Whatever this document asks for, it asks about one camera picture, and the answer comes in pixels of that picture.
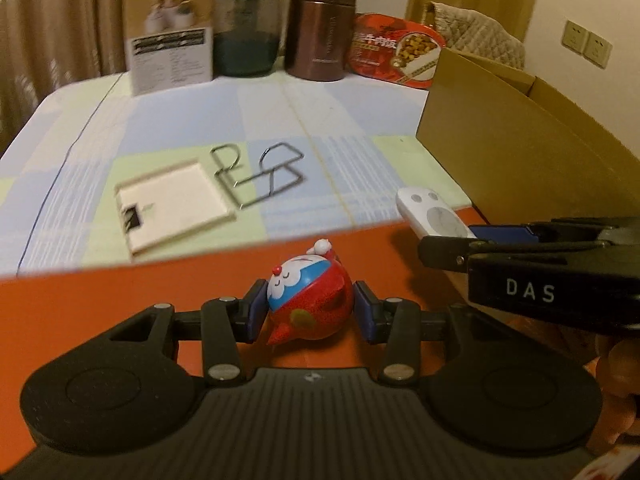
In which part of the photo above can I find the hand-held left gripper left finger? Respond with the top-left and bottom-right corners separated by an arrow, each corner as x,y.
107,278 -> 269,387

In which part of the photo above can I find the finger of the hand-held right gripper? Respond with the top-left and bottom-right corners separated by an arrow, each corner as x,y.
418,235 -> 621,276
471,217 -> 640,247

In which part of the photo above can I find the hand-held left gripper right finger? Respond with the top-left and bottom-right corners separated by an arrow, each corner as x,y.
352,280 -> 502,387

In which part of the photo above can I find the red cartoon cat figurine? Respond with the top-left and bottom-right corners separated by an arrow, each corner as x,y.
266,237 -> 357,348

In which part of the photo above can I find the small white remote control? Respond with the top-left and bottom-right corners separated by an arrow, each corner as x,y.
396,187 -> 479,242

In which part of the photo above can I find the large cardboard box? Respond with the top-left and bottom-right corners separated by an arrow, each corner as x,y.
415,47 -> 640,242

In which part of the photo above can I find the person's right hand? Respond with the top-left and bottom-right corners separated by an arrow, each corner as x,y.
584,329 -> 640,457

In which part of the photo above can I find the white square tray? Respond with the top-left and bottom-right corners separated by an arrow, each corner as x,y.
113,158 -> 239,257

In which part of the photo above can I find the red printed mat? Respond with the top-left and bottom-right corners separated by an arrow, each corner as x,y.
0,207 -> 640,480

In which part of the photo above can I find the pastel checked cloth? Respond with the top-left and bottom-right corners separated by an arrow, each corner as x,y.
0,58 -> 475,280

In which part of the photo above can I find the beige quilted bag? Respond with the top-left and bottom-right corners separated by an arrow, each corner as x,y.
422,0 -> 528,70

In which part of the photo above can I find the red food box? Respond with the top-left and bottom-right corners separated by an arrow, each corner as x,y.
347,12 -> 448,92

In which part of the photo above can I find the teal glass jar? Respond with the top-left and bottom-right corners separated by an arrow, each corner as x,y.
212,0 -> 281,80

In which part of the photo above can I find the brown metal canister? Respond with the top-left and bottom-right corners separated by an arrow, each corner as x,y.
284,0 -> 362,83

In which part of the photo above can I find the white photo printed box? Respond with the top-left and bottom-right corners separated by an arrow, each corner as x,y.
122,0 -> 218,98

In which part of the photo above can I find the patterned brown curtain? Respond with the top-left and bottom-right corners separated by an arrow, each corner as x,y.
0,0 -> 302,147

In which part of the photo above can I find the metal wire puzzle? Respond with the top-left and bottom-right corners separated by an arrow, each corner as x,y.
209,143 -> 262,209
242,142 -> 308,209

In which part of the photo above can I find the beige wall socket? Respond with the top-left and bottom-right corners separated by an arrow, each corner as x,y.
583,31 -> 614,69
562,19 -> 592,55

